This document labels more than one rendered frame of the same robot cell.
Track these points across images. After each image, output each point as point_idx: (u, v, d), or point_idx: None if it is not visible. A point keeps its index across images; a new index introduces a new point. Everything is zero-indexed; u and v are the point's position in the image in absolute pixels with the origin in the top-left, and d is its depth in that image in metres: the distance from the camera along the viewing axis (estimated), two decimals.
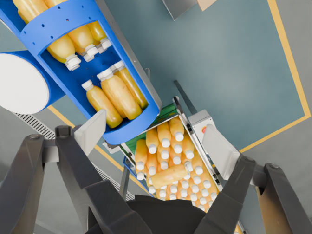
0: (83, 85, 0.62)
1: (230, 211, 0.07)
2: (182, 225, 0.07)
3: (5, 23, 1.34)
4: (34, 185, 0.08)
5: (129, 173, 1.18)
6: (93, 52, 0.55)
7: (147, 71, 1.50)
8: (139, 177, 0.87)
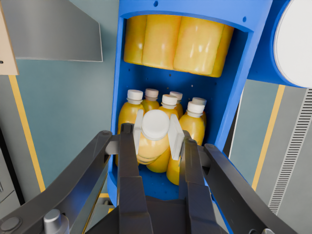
0: None
1: (203, 197, 0.08)
2: (182, 225, 0.07)
3: (235, 126, 1.45)
4: (89, 172, 0.10)
5: None
6: None
7: None
8: None
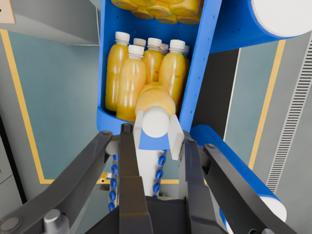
0: None
1: (203, 197, 0.08)
2: (182, 225, 0.07)
3: (228, 110, 1.48)
4: (90, 172, 0.10)
5: None
6: None
7: None
8: None
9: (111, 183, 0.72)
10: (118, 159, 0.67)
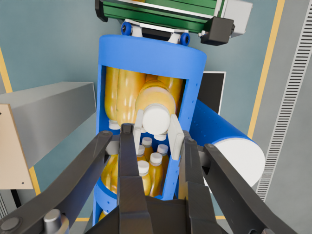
0: (161, 139, 0.48)
1: (203, 197, 0.08)
2: (182, 225, 0.07)
3: None
4: (90, 172, 0.10)
5: None
6: None
7: None
8: None
9: None
10: None
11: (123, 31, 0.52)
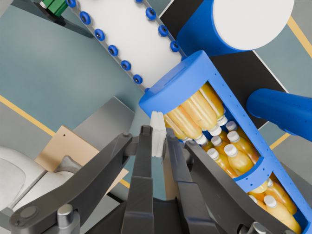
0: (225, 122, 0.57)
1: (194, 195, 0.08)
2: (182, 225, 0.07)
3: (263, 63, 1.45)
4: (106, 172, 0.10)
5: None
6: (211, 156, 0.60)
7: None
8: None
9: None
10: None
11: (70, 3, 0.58)
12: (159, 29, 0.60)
